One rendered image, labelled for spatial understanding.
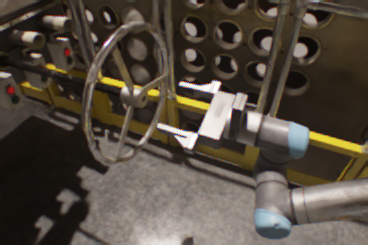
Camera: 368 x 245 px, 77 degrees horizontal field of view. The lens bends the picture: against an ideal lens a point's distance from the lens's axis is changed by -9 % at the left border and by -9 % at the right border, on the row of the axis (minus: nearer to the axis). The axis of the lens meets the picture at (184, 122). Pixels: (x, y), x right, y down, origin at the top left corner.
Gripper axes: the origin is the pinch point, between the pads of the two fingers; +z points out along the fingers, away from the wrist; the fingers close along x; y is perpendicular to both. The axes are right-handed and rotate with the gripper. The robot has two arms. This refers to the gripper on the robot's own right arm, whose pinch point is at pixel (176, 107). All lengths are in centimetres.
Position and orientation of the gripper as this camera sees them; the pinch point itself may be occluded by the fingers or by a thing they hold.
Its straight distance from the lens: 62.9
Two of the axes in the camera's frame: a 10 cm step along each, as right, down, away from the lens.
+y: 1.2, 5.4, 8.4
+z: -9.1, -2.7, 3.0
